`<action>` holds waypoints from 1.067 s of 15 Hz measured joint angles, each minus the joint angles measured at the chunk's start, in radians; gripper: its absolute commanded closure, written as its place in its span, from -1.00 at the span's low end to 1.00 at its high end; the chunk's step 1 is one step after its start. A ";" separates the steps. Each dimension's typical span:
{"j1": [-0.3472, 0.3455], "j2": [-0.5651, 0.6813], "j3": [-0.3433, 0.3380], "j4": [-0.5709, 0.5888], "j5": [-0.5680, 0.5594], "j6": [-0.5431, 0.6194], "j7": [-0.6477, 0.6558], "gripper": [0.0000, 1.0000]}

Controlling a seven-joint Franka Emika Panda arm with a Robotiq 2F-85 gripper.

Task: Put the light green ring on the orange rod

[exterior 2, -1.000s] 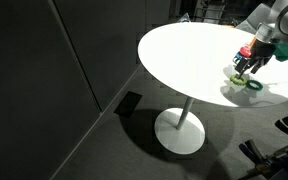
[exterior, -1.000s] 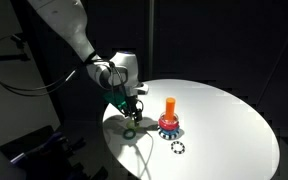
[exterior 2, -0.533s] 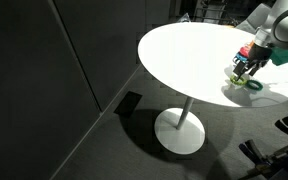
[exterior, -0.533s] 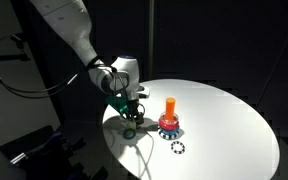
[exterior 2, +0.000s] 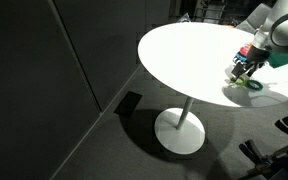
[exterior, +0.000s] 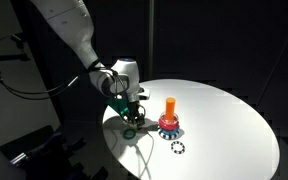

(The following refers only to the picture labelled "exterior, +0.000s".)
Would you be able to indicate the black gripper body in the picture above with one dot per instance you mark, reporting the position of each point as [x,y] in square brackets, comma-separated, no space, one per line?
[136,110]

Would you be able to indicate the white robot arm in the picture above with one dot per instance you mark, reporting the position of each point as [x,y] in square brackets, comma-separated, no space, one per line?
[70,23]

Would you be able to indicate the orange rod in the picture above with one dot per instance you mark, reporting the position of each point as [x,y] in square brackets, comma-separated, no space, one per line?
[170,108]

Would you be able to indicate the grey vertical pole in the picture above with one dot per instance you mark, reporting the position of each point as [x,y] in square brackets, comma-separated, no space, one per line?
[150,33]

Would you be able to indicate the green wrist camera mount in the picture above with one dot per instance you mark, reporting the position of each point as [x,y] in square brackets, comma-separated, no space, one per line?
[116,105]

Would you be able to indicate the black wall bracket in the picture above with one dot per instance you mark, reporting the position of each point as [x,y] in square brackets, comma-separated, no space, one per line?
[19,41]

